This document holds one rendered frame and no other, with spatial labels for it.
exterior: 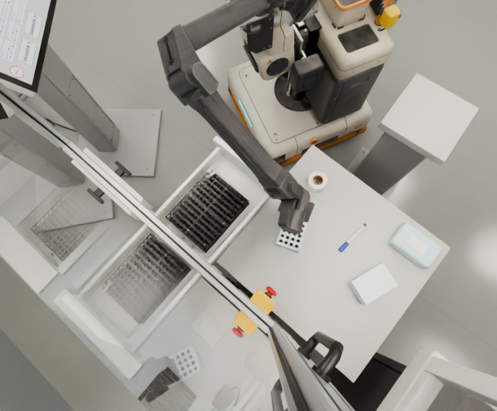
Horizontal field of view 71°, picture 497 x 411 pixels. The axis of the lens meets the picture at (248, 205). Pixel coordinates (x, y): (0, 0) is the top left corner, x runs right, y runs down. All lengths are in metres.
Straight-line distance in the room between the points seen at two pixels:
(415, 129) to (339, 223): 0.49
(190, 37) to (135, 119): 1.59
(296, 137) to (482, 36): 1.60
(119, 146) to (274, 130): 0.98
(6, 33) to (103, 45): 1.37
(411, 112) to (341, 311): 0.82
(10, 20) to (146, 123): 1.04
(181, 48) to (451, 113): 1.14
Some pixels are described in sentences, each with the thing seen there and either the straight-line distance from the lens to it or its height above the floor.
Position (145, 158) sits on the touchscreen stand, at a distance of 2.25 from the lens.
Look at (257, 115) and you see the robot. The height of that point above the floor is 0.28.
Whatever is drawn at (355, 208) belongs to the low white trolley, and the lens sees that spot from 1.34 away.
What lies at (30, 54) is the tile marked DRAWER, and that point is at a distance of 1.52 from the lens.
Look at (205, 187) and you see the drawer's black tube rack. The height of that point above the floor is 0.87.
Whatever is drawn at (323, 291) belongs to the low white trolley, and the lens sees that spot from 1.27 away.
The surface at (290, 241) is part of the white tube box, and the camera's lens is 1.23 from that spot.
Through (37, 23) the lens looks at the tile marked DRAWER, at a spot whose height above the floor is 1.00.
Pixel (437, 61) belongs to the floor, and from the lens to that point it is 2.78.
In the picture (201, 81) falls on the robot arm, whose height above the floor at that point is 1.37.
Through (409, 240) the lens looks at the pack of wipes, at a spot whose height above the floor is 0.81.
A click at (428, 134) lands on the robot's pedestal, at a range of 1.54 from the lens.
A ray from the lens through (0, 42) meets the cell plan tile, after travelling 1.50.
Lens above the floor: 2.01
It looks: 75 degrees down
